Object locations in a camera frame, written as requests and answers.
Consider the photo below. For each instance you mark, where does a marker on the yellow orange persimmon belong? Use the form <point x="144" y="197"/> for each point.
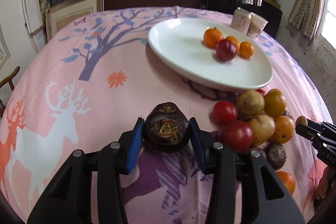
<point x="275" y="103"/>

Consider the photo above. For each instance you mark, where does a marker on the large red plum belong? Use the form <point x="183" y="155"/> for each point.
<point x="237" y="136"/>

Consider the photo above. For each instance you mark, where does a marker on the dark red plum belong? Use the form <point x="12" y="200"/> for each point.
<point x="226" y="50"/>

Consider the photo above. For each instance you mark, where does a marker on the framed picture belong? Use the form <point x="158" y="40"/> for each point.
<point x="58" y="16"/>

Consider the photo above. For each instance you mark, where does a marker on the yellow passion fruit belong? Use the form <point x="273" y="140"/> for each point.
<point x="249" y="105"/>

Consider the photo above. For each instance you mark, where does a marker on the red cherry tomato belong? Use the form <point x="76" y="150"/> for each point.
<point x="224" y="112"/>

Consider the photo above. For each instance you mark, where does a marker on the middle small orange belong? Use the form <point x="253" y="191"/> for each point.
<point x="234" y="41"/>

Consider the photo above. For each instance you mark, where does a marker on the white oval plate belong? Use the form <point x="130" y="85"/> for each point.
<point x="179" y="44"/>

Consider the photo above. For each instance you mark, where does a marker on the small orange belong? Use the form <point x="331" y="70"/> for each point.
<point x="246" y="50"/>
<point x="234" y="41"/>

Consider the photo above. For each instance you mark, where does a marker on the small brown longan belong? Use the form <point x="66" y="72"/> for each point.
<point x="301" y="120"/>

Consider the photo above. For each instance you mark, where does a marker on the right small orange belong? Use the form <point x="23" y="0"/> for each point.
<point x="246" y="50"/>

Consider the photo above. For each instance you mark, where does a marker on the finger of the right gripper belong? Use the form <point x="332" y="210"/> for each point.
<point x="308" y="133"/>
<point x="316" y="126"/>

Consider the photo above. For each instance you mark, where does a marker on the patterned curtain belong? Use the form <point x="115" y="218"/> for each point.
<point x="305" y="16"/>

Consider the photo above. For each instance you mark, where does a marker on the right hand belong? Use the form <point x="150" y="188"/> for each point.
<point x="323" y="185"/>

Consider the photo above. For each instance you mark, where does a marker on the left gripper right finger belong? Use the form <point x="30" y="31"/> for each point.
<point x="265" y="198"/>

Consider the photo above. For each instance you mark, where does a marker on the orange at table edge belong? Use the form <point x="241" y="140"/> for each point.
<point x="288" y="180"/>

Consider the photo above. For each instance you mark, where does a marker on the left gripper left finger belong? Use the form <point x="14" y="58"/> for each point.
<point x="67" y="197"/>

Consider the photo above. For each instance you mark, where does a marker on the orange with stem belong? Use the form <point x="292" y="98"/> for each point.
<point x="212" y="37"/>

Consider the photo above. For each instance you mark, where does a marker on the pink drink can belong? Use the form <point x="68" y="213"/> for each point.
<point x="241" y="20"/>

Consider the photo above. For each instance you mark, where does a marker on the white paper cup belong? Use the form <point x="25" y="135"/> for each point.
<point x="256" y="26"/>

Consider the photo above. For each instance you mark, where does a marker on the orange persimmon with calyx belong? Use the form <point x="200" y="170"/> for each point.
<point x="284" y="129"/>

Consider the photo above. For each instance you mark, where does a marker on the pink printed tablecloth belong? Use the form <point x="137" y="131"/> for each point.
<point x="71" y="98"/>

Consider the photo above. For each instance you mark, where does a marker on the pale striped pepino melon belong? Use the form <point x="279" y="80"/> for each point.
<point x="263" y="127"/>

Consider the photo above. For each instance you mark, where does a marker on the small red tomato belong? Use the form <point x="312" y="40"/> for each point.
<point x="262" y="92"/>

